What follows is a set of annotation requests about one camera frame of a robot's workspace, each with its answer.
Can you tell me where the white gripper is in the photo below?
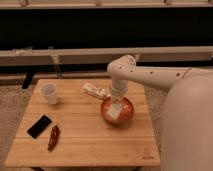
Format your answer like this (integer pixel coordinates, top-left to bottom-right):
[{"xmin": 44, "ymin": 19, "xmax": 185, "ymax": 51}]
[{"xmin": 109, "ymin": 79, "xmax": 128, "ymax": 101}]

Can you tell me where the white sponge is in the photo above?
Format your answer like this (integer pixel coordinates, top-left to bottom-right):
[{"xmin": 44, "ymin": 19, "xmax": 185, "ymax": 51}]
[{"xmin": 106, "ymin": 103, "xmax": 122, "ymax": 120}]

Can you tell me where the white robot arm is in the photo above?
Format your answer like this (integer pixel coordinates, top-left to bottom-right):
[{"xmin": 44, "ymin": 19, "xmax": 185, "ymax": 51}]
[{"xmin": 107, "ymin": 55, "xmax": 213, "ymax": 171}]

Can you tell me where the red ceramic bowl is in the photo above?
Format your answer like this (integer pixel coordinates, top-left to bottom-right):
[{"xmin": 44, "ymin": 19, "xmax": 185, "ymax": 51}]
[{"xmin": 101, "ymin": 97, "xmax": 134, "ymax": 125}]

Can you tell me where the white snack bar wrapper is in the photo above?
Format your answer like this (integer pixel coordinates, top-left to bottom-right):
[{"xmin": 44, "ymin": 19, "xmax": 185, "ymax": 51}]
[{"xmin": 83, "ymin": 83, "xmax": 106, "ymax": 99}]

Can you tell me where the wooden table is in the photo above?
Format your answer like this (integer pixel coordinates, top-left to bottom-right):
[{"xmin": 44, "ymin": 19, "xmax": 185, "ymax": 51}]
[{"xmin": 5, "ymin": 79, "xmax": 160, "ymax": 167}]

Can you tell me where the clear plastic cup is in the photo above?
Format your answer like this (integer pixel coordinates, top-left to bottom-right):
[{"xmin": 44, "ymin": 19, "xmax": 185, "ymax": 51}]
[{"xmin": 39, "ymin": 83, "xmax": 58, "ymax": 105}]

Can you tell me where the dried red chili pepper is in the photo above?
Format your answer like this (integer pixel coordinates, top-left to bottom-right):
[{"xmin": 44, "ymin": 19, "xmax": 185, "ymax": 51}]
[{"xmin": 47, "ymin": 125, "xmax": 60, "ymax": 151}]

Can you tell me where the black rectangular phone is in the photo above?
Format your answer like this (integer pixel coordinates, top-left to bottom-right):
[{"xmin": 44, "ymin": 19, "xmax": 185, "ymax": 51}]
[{"xmin": 27, "ymin": 115, "xmax": 52, "ymax": 139}]

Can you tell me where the white metal rail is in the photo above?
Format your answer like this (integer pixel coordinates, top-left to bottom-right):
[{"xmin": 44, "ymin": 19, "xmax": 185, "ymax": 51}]
[{"xmin": 0, "ymin": 46, "xmax": 213, "ymax": 66}]

